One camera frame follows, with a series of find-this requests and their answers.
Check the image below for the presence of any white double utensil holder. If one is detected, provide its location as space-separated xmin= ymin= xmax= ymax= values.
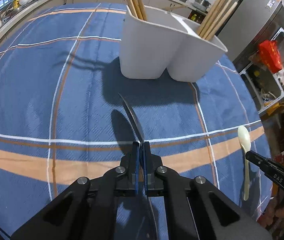
xmin=119 ymin=6 xmax=227 ymax=82

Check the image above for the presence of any white plastic spoon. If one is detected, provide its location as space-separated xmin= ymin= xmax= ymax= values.
xmin=237 ymin=126 xmax=251 ymax=201

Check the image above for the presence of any metal spoon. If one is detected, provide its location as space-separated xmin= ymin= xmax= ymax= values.
xmin=118 ymin=93 xmax=158 ymax=239

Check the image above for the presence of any person's right hand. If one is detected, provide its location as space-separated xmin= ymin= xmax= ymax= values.
xmin=257 ymin=193 xmax=284 ymax=237

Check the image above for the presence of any grey refrigerator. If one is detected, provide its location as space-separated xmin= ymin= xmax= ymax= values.
xmin=217 ymin=0 xmax=284 ymax=68

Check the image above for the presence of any red bag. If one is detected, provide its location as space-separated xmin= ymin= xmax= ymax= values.
xmin=258 ymin=40 xmax=283 ymax=74

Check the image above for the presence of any metal storage shelf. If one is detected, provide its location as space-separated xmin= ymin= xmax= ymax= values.
xmin=239 ymin=28 xmax=284 ymax=116

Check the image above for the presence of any blue plaid tablecloth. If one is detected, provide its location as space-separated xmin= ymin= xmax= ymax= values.
xmin=0 ymin=3 xmax=272 ymax=234

